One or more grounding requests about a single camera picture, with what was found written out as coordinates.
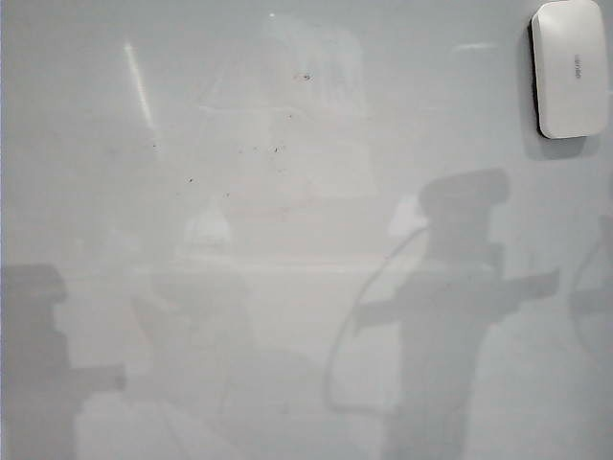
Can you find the glossy white whiteboard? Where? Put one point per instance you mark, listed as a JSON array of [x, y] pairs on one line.
[[306, 287]]

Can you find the white whiteboard eraser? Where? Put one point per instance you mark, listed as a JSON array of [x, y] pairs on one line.
[[567, 72]]

